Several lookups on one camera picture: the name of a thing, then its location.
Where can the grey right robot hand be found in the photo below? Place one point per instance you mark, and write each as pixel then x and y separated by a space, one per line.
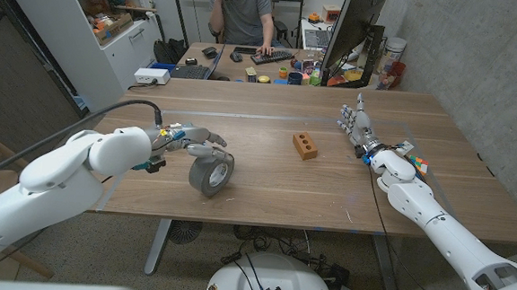
pixel 359 126

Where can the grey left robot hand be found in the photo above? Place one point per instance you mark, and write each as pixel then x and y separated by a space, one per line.
pixel 191 138

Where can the grey duct tape roll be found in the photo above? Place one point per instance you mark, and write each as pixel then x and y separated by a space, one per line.
pixel 211 175

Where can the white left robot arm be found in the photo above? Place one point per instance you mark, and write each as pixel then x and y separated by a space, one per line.
pixel 53 186

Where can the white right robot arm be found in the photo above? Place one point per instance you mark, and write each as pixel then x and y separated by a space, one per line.
pixel 451 229

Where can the white power strip box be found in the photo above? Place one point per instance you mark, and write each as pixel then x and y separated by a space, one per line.
pixel 151 76

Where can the cardboard box of items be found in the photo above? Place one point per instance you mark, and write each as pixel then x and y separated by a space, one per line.
pixel 110 27

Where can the small orange brick block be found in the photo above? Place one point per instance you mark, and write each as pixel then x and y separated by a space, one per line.
pixel 304 145

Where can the open black laptop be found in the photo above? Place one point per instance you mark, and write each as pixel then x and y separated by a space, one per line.
pixel 195 69

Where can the colourful puzzle cube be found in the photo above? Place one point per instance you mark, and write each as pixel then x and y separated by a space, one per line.
pixel 419 165

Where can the white lidded jar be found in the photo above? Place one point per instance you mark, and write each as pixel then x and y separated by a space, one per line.
pixel 391 53

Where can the dark blue mug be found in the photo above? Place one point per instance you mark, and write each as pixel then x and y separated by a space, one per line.
pixel 295 78

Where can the black computer mouse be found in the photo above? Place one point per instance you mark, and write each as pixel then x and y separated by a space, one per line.
pixel 235 56

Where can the black computer monitor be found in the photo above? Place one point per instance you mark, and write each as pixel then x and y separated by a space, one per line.
pixel 352 31

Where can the silver laptop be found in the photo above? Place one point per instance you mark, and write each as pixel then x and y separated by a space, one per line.
pixel 317 38

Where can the black keyboard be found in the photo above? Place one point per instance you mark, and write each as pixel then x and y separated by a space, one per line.
pixel 272 56

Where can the person in grey t-shirt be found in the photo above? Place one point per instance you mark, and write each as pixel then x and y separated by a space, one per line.
pixel 245 14

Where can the white shelf cabinet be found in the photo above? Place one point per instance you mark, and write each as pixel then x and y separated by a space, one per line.
pixel 90 31

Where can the white robot torso base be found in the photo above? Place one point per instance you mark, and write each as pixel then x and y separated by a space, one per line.
pixel 270 281

